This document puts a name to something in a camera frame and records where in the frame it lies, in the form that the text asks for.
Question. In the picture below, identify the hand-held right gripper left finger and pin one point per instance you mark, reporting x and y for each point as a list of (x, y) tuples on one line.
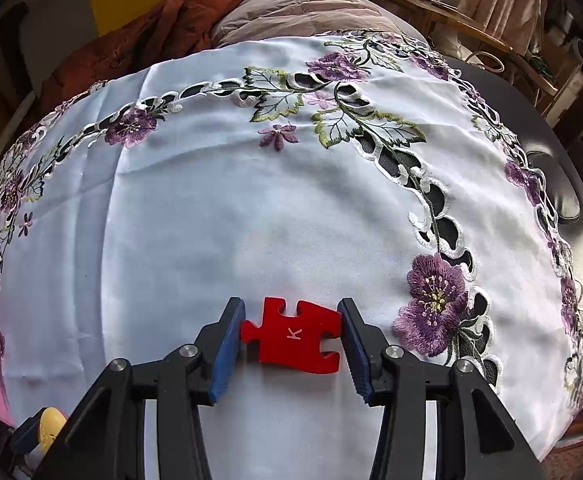
[(226, 355)]

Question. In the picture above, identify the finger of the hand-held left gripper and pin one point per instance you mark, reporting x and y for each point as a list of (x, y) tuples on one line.
[(26, 432)]

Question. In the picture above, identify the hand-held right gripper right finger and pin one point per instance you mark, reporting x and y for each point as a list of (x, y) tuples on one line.
[(356, 355)]

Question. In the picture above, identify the yellow oval carved piece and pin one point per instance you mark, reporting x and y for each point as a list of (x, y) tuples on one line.
[(51, 427)]

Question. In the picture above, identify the red puzzle piece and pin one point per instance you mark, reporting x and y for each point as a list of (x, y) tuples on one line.
[(291, 340)]

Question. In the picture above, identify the white floral embroidered tablecloth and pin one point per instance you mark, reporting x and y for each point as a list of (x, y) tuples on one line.
[(221, 210)]

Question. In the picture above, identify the brown quilted jacket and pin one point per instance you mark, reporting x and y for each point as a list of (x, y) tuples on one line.
[(171, 25)]

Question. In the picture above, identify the dusty pink quilt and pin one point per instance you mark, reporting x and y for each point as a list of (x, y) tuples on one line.
[(311, 10)]

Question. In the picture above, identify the wooden side desk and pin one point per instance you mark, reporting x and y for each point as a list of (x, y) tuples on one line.
[(436, 10)]

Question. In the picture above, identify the cluttered wooden shelf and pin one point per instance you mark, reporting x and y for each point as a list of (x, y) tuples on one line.
[(566, 60)]

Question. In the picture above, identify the black chair backrest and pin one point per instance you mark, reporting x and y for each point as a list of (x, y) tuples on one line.
[(13, 45)]

